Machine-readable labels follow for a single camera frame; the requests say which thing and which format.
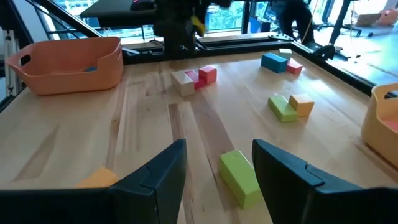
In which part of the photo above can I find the orange-red wooden block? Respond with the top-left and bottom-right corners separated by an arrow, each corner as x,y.
185,69 -> 206,91

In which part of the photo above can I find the red wooden block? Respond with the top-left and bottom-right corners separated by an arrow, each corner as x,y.
198,65 -> 218,85

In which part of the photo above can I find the orange plastic bin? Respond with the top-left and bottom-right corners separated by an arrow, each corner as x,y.
5,36 -> 124,96

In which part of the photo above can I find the thick orange wooden block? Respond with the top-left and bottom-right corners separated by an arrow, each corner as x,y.
75,166 -> 120,189

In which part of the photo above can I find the small orange cube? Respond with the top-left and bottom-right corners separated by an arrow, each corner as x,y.
288,93 -> 315,118

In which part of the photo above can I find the cardboard box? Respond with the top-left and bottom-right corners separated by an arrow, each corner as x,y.
355,12 -> 382,27

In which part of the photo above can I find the black floor equipment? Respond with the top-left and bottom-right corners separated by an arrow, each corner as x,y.
272,0 -> 315,45

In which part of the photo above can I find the blue wooden block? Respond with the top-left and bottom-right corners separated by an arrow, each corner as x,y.
260,52 -> 289,74

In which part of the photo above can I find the small orange-red cube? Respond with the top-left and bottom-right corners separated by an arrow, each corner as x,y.
285,59 -> 304,75

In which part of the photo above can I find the grey side desk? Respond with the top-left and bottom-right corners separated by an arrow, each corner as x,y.
79,0 -> 156,28

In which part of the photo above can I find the yellow plastic bin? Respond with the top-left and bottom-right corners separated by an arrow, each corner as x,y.
360,83 -> 398,169

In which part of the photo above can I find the small mint green cube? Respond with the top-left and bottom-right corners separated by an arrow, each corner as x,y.
278,47 -> 294,62

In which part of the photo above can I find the cream white wooden block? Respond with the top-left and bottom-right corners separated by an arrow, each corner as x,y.
170,70 -> 196,98

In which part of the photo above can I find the black tripod leg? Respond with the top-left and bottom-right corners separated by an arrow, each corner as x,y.
328,0 -> 356,45

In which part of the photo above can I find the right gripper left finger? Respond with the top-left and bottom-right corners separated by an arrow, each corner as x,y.
0,138 -> 188,224

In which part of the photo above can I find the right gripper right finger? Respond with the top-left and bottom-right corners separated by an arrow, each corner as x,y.
251,138 -> 398,224

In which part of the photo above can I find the yellow cable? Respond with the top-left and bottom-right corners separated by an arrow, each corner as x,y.
303,0 -> 315,43

